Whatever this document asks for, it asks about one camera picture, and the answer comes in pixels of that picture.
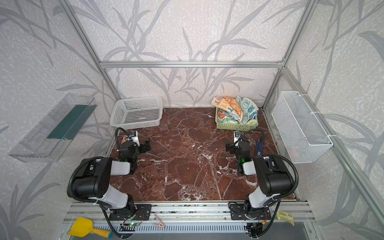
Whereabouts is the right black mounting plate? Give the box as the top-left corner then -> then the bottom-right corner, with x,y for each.
228,202 -> 272,221

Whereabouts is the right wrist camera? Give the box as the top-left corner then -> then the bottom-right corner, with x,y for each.
234,131 -> 243,143

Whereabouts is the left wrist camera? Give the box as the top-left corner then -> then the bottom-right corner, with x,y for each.
128,131 -> 140,146

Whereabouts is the pink clothespin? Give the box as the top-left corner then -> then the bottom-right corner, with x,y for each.
153,215 -> 165,229

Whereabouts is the yellow paper tag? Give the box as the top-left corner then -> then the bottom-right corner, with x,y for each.
276,210 -> 295,226

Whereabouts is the yellow plastic scoop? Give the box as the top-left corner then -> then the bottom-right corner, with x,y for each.
68,217 -> 113,239

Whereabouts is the white wire mesh basket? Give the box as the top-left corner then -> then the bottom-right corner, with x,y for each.
272,91 -> 333,164

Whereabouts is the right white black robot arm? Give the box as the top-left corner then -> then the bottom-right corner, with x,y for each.
226,129 -> 299,212

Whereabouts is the white perforated plastic basket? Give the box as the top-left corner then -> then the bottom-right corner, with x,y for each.
110,96 -> 163,130

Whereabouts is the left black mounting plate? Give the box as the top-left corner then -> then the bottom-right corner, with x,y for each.
109,204 -> 152,221

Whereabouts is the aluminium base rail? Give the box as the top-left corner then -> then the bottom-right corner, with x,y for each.
56,201 -> 318,240

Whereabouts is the blue marker pen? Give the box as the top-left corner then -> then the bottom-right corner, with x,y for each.
255,138 -> 265,157

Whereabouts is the green plastic basket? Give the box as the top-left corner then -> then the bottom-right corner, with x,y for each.
215,108 -> 259,132

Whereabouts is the striped rabbit text towel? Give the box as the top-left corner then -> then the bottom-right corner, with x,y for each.
212,96 -> 243,123

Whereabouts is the black mounting plate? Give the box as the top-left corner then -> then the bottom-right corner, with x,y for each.
109,204 -> 152,221
228,202 -> 272,221

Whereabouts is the teal rabbit pattern towel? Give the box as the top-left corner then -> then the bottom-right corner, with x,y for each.
236,96 -> 259,125

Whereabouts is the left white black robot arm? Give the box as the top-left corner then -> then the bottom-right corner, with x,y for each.
67,128 -> 151,215

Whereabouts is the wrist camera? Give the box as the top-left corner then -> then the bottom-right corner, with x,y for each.
128,131 -> 140,146
234,131 -> 243,143

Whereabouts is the clear acrylic wall shelf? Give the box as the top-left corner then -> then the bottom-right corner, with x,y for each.
9,94 -> 97,163

